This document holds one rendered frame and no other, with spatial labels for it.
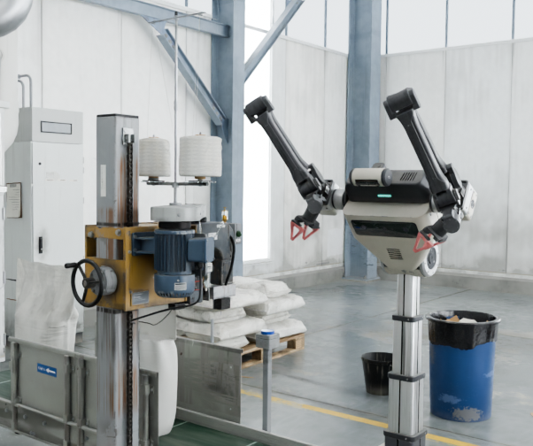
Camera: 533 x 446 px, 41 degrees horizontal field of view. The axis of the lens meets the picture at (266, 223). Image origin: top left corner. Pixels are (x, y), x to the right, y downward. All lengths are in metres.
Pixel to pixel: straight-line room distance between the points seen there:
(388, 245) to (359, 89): 8.76
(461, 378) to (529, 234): 6.10
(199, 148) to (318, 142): 8.25
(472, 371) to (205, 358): 1.95
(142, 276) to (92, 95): 5.16
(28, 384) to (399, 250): 1.89
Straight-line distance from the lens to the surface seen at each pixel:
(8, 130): 6.00
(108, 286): 2.72
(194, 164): 2.72
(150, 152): 2.92
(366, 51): 11.71
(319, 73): 11.03
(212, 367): 3.51
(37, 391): 3.68
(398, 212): 2.89
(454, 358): 4.79
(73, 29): 7.75
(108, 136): 2.77
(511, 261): 10.85
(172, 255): 2.63
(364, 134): 11.56
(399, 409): 3.23
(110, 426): 2.91
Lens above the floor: 1.50
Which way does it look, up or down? 3 degrees down
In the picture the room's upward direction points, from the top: 1 degrees clockwise
